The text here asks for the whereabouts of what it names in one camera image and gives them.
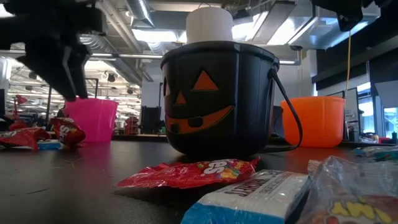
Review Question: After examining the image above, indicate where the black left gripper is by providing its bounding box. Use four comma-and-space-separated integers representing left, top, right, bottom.
0, 0, 106, 103

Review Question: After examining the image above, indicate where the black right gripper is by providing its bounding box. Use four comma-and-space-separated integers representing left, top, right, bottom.
310, 0, 383, 32

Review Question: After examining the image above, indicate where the red Skittles packet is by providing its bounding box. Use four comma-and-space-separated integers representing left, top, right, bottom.
116, 157, 261, 190
49, 117, 86, 147
8, 120, 29, 131
0, 127, 51, 151

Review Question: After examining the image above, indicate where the black jack-o'-lantern bucket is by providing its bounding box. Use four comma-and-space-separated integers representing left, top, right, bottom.
160, 40, 304, 158

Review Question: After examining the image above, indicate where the clear wrapper yellow-lettered candy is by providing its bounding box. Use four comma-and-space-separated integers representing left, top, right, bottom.
297, 155, 398, 224

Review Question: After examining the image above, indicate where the red desk lamp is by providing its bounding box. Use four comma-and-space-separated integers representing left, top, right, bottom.
12, 95, 29, 125

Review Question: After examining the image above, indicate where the pink plastic bucket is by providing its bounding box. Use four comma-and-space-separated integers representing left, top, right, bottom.
63, 98, 119, 143

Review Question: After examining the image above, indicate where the black computer monitor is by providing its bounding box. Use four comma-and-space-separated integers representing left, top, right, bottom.
0, 88, 6, 118

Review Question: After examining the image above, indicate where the red cart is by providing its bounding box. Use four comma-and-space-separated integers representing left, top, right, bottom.
124, 116, 141, 136

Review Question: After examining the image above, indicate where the black cabinet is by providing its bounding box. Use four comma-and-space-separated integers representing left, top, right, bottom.
141, 105, 162, 135

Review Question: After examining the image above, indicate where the orange jack-o'-lantern bucket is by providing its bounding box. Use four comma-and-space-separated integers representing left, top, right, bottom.
280, 95, 346, 149

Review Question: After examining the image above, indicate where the pale small desk object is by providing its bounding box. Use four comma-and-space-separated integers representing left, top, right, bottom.
359, 133, 380, 144

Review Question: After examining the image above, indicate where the white shade table lamp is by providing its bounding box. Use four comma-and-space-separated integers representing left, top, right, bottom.
185, 6, 234, 44

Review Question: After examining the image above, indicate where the yellow hanging cable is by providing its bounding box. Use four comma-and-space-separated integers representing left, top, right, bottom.
345, 29, 352, 97

